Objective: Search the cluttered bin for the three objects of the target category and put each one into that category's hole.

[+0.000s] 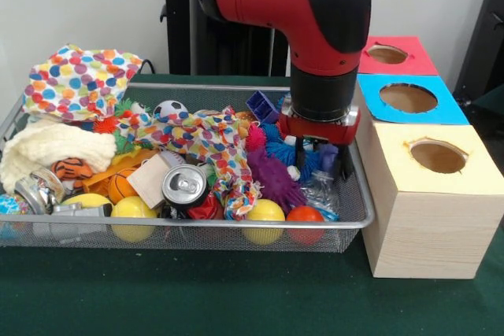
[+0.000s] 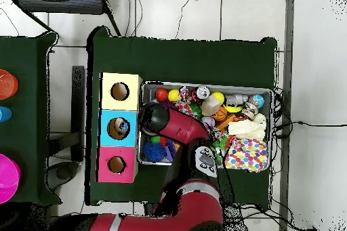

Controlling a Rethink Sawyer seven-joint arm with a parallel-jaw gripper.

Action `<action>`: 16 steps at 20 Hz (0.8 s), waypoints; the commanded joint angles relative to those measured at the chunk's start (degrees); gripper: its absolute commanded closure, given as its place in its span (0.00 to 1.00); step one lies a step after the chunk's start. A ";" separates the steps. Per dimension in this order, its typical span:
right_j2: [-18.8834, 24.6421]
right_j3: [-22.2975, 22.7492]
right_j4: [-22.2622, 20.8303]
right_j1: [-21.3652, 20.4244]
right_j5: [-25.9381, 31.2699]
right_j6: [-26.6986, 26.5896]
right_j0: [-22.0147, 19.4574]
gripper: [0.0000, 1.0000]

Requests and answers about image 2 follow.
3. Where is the crushed bottle with blue label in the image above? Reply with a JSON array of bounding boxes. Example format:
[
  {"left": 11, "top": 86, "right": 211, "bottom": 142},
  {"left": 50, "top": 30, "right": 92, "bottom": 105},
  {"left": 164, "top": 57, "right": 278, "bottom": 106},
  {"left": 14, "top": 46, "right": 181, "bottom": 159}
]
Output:
[{"left": 115, "top": 119, "right": 130, "bottom": 136}]

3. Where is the wide polka dot cloth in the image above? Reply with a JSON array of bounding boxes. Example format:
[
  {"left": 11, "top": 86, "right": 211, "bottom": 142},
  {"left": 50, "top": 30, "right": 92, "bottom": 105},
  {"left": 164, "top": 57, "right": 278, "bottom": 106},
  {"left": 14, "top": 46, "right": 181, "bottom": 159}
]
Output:
[{"left": 223, "top": 138, "right": 270, "bottom": 173}]

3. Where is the wooden box with three holes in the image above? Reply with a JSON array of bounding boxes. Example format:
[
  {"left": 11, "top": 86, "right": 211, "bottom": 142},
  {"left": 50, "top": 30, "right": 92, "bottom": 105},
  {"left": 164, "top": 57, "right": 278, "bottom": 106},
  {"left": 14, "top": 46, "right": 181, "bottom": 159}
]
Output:
[{"left": 95, "top": 72, "right": 144, "bottom": 184}]

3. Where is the shallow mesh bin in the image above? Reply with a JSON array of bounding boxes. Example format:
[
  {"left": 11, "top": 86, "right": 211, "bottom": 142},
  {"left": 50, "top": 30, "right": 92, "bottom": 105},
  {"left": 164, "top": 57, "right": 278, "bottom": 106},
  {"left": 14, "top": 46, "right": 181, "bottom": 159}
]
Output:
[{"left": 138, "top": 81, "right": 274, "bottom": 171}]

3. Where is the yellow ball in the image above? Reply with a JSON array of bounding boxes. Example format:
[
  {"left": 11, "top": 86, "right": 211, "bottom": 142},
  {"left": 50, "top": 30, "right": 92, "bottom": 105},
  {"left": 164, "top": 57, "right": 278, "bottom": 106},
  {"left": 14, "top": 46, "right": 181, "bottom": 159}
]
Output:
[
  {"left": 167, "top": 89, "right": 181, "bottom": 103},
  {"left": 211, "top": 91, "right": 226, "bottom": 106}
]

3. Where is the long polka dot cloth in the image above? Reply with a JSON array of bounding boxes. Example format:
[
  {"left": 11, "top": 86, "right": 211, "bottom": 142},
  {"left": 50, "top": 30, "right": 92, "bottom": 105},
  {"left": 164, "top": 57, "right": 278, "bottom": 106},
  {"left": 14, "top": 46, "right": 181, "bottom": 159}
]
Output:
[{"left": 174, "top": 85, "right": 203, "bottom": 120}]

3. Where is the orange ball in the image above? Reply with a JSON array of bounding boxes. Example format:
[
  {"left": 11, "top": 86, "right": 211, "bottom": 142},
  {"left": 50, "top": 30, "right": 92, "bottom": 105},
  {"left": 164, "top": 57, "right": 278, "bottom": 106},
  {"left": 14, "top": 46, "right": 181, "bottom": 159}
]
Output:
[{"left": 155, "top": 87, "right": 169, "bottom": 102}]

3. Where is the silver topped drink can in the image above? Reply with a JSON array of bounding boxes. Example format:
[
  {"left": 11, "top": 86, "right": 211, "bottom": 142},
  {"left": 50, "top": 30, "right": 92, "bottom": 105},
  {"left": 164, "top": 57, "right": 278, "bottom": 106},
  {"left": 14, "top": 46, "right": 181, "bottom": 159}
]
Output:
[{"left": 196, "top": 85, "right": 211, "bottom": 100}]

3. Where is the plain wooden block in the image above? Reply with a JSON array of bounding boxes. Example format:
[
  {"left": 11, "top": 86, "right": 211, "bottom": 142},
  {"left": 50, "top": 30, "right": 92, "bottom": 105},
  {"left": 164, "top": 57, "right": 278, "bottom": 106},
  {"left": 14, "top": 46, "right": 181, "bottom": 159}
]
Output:
[{"left": 200, "top": 96, "right": 221, "bottom": 117}]

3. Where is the small orange basketball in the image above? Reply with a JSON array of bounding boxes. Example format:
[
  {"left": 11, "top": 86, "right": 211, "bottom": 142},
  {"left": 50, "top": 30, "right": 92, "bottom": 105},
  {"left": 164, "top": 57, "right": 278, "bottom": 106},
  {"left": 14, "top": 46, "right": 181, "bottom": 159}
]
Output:
[{"left": 212, "top": 106, "right": 228, "bottom": 122}]

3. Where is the dark green table cloth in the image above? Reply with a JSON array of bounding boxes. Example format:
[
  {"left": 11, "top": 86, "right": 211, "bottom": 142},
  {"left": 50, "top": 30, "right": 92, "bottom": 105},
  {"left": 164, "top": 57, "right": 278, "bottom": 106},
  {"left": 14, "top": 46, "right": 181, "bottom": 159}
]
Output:
[{"left": 85, "top": 26, "right": 278, "bottom": 210}]

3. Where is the green side table cloth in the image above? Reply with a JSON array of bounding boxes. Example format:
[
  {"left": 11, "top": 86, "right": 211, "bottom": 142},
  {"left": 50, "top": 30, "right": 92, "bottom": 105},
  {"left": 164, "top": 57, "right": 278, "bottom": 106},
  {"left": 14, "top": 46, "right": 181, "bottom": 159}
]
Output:
[{"left": 0, "top": 31, "right": 62, "bottom": 206}]

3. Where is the dark office chair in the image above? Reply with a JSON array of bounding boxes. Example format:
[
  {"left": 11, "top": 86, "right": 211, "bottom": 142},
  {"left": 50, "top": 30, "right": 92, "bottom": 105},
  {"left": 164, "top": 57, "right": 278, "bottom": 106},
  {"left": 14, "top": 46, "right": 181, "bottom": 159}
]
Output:
[{"left": 16, "top": 0, "right": 121, "bottom": 37}]

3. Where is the orange ribbed plastic cup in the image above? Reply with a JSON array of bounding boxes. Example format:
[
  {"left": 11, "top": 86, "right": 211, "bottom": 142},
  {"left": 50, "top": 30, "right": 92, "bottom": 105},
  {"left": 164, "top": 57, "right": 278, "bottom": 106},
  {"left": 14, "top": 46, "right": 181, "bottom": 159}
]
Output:
[{"left": 0, "top": 69, "right": 19, "bottom": 100}]

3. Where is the blue plastic cup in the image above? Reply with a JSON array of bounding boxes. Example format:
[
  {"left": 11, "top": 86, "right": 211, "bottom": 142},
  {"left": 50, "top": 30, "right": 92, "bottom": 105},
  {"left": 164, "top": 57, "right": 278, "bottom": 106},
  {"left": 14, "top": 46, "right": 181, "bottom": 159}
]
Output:
[{"left": 0, "top": 106, "right": 13, "bottom": 123}]

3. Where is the magenta plastic bowl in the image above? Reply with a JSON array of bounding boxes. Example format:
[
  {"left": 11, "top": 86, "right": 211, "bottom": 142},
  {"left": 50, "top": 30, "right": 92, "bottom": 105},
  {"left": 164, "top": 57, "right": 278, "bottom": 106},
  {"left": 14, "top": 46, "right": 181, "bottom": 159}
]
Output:
[{"left": 0, "top": 153, "right": 21, "bottom": 205}]

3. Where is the black power cable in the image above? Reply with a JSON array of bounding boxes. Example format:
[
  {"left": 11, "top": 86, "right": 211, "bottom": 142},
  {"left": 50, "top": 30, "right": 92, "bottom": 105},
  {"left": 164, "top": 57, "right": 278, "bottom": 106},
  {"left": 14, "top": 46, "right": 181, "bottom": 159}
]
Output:
[{"left": 273, "top": 120, "right": 347, "bottom": 134}]

